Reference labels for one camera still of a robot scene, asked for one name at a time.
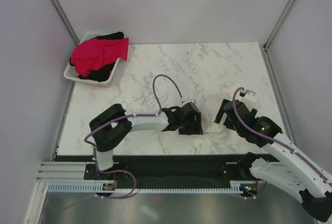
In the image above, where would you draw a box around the white t-shirt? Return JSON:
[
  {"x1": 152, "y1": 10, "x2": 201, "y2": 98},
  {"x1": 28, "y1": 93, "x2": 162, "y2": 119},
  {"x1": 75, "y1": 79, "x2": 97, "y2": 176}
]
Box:
[{"x1": 198, "y1": 85, "x2": 245, "y2": 149}]

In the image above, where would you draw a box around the white plastic basket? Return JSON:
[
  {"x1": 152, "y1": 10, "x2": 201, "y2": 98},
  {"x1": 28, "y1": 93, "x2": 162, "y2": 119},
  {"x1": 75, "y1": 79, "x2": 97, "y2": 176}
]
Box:
[{"x1": 63, "y1": 30, "x2": 122, "y2": 88}]

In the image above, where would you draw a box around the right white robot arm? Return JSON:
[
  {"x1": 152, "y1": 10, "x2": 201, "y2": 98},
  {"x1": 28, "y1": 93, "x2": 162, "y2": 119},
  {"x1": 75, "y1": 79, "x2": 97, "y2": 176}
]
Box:
[{"x1": 215, "y1": 99, "x2": 331, "y2": 222}]

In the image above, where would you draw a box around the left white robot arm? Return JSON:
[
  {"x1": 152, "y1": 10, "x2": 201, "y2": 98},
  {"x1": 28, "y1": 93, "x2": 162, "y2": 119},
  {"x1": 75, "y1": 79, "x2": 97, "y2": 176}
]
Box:
[{"x1": 85, "y1": 102, "x2": 203, "y2": 179}]

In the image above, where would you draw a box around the black t-shirt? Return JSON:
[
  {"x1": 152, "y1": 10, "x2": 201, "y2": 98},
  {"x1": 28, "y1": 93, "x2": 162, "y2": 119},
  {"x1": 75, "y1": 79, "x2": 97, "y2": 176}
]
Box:
[{"x1": 75, "y1": 31, "x2": 124, "y2": 82}]

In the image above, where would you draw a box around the red t-shirt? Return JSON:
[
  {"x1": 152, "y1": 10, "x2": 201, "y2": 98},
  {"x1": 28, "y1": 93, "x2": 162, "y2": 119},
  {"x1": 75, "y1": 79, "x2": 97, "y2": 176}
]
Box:
[{"x1": 70, "y1": 37, "x2": 129, "y2": 77}]

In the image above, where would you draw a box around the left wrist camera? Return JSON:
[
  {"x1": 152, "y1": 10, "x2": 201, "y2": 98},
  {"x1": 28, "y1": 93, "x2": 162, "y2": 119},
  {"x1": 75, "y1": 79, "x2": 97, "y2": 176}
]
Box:
[{"x1": 181, "y1": 99, "x2": 196, "y2": 106}]

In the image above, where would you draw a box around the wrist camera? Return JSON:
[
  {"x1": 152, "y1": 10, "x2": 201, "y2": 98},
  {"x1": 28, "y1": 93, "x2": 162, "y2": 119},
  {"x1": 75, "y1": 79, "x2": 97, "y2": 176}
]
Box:
[
  {"x1": 181, "y1": 99, "x2": 196, "y2": 106},
  {"x1": 240, "y1": 89, "x2": 258, "y2": 103}
]

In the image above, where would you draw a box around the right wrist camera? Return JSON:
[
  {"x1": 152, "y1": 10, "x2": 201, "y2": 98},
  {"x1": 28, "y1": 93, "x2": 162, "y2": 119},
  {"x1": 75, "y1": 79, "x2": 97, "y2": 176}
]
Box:
[{"x1": 240, "y1": 89, "x2": 258, "y2": 103}]

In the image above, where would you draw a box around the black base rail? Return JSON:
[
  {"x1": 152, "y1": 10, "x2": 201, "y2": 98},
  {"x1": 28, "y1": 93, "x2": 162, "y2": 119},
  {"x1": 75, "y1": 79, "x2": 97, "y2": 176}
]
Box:
[{"x1": 84, "y1": 154, "x2": 257, "y2": 190}]

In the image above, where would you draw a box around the white slotted cable duct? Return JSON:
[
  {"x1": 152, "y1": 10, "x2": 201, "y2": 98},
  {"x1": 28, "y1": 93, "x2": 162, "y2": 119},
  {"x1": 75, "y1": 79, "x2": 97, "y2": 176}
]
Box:
[{"x1": 47, "y1": 182, "x2": 255, "y2": 194}]

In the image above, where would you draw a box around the right aluminium frame post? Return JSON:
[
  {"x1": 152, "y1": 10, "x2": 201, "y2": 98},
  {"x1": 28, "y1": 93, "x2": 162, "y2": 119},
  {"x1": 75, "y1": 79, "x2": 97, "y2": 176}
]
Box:
[{"x1": 262, "y1": 0, "x2": 296, "y2": 50}]

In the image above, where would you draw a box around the aluminium frame post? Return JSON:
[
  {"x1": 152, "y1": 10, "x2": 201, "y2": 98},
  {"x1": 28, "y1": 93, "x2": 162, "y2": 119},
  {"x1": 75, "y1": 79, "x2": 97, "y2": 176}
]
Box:
[
  {"x1": 262, "y1": 0, "x2": 296, "y2": 50},
  {"x1": 50, "y1": 0, "x2": 79, "y2": 45}
]

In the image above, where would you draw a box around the left aluminium frame post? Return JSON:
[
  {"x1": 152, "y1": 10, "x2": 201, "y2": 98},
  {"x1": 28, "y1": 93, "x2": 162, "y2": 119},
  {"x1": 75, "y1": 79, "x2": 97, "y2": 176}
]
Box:
[{"x1": 50, "y1": 0, "x2": 79, "y2": 45}]

